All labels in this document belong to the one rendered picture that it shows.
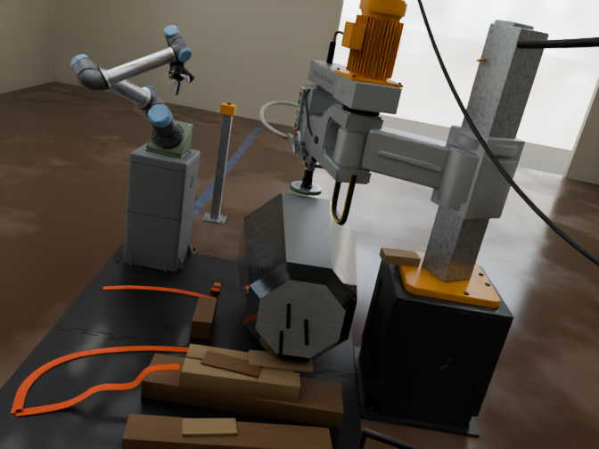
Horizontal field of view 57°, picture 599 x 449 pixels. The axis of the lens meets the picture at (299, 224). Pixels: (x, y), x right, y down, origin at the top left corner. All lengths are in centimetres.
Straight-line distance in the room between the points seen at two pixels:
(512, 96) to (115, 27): 846
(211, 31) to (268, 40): 98
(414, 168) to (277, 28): 712
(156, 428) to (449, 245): 167
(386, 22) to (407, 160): 68
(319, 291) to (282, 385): 52
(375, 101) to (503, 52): 62
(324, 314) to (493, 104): 127
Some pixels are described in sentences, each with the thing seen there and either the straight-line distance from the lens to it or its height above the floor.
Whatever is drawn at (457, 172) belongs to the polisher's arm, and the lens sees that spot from 278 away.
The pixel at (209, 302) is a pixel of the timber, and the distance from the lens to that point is 360.
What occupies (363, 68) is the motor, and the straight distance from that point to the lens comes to 286.
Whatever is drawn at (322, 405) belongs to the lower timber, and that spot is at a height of 12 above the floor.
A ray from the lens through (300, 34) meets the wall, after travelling 972.
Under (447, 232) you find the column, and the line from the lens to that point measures 293.
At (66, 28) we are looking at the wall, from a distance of 1081.
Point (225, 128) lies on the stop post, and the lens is 495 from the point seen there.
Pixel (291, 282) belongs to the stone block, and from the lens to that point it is 268.
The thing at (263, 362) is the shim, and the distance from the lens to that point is 297.
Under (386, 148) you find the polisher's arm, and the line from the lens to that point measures 288.
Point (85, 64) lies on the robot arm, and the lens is 355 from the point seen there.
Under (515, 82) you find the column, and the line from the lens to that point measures 278.
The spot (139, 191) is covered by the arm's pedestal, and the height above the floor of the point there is 59.
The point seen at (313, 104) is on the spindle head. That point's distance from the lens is 349.
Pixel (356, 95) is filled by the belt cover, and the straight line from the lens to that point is 277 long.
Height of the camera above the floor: 197
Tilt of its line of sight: 21 degrees down
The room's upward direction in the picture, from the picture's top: 11 degrees clockwise
